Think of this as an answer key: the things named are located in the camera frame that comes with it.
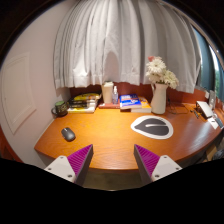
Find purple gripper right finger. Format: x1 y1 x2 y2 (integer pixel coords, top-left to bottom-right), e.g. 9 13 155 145
134 144 181 183

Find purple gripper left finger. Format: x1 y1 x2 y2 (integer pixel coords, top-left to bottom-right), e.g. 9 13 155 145
45 144 93 186

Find grey computer mouse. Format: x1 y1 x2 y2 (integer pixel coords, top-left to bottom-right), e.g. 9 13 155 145
61 127 76 142

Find black and white mouse pad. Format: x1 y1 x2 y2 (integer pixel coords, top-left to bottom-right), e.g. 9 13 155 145
131 115 174 140

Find orange book under blue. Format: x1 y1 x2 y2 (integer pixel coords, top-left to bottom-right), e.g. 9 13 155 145
132 97 151 113

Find dark green mug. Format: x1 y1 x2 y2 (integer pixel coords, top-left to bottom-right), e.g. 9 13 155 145
51 101 68 117

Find yellow and black book stack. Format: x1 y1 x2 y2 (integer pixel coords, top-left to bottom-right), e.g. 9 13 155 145
67 93 101 113

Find red flat book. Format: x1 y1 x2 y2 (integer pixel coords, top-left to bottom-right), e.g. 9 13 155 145
98 103 120 109

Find white ceramic pitcher vase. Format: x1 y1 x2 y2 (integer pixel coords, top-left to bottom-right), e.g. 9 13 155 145
151 83 168 114

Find white box device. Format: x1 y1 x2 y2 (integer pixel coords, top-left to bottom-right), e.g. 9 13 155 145
196 101 213 118

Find clear sanitizer bottle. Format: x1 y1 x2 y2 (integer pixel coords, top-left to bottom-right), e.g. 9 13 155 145
112 86 118 104

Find white cylindrical container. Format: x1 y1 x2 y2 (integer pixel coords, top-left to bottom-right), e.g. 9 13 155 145
101 82 114 104

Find white and pink flowers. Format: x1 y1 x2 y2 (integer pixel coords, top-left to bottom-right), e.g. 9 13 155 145
146 56 179 89

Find white curtain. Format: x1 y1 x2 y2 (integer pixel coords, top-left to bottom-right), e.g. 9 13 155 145
54 0 201 93

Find black cable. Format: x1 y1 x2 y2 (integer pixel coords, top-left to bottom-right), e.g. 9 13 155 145
165 98 190 116

